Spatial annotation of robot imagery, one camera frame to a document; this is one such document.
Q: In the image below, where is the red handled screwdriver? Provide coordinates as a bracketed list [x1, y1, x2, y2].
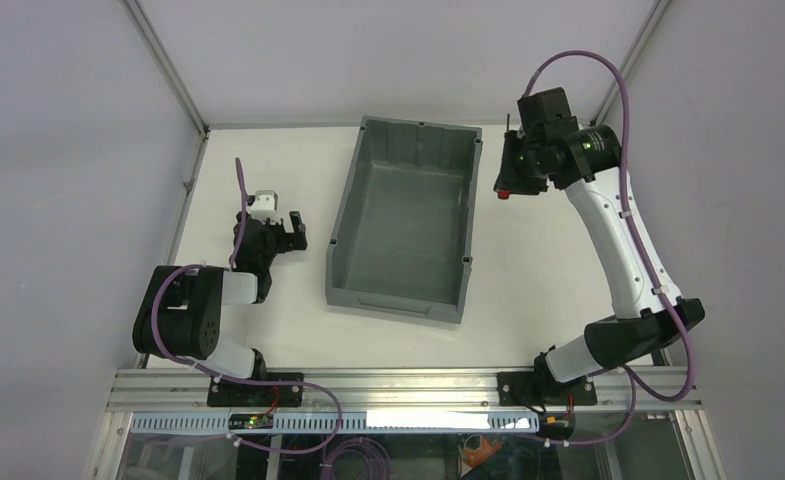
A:
[493, 114, 515, 200]

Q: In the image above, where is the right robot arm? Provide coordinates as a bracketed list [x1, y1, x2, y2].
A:
[493, 88, 705, 402]

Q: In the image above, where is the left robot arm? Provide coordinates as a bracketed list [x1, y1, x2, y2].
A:
[132, 211, 307, 382]

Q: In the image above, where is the grey plastic bin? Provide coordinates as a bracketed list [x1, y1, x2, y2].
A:
[325, 116, 483, 324]

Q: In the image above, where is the orange object under table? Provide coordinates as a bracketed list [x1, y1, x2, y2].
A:
[460, 434, 503, 468]

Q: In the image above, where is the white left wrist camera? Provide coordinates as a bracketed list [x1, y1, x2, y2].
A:
[247, 190, 282, 225]

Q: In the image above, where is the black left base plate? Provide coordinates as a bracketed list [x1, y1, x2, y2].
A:
[206, 371, 304, 408]

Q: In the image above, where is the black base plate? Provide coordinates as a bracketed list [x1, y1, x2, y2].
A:
[206, 371, 304, 408]
[496, 371, 598, 407]

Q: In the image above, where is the white slotted cable duct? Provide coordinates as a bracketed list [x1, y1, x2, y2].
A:
[130, 409, 539, 436]

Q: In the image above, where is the aluminium front rail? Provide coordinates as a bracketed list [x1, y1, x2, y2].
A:
[105, 366, 703, 413]

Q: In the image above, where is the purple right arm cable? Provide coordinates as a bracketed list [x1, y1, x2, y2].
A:
[523, 50, 698, 446]

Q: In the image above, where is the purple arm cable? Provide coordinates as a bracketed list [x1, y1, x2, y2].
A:
[150, 156, 393, 480]
[523, 50, 698, 446]

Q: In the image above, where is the aluminium frame post right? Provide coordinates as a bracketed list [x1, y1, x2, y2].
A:
[590, 0, 673, 126]

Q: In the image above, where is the aluminium frame post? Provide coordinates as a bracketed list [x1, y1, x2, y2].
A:
[121, 0, 209, 136]
[590, 0, 673, 126]

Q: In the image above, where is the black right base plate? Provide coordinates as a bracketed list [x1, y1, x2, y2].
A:
[496, 371, 598, 407]

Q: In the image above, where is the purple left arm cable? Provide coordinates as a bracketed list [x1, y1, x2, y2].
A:
[150, 156, 393, 480]

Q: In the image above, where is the aluminium frame post left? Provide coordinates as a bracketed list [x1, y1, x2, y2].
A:
[121, 0, 209, 136]

